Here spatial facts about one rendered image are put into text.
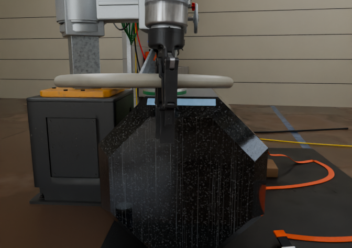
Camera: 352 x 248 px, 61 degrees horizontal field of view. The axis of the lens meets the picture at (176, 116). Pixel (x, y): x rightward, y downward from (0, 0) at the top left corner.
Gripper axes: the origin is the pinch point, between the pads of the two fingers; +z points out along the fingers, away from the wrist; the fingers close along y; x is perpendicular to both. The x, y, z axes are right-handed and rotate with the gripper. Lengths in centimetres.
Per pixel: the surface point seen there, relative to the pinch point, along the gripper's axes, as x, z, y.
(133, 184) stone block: 0, 37, 73
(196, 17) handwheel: -32, -43, 83
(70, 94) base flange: 35, -1, 149
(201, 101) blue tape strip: -30, -2, 66
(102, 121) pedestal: 14, 15, 138
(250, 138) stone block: -51, 14, 60
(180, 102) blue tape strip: -21, -1, 69
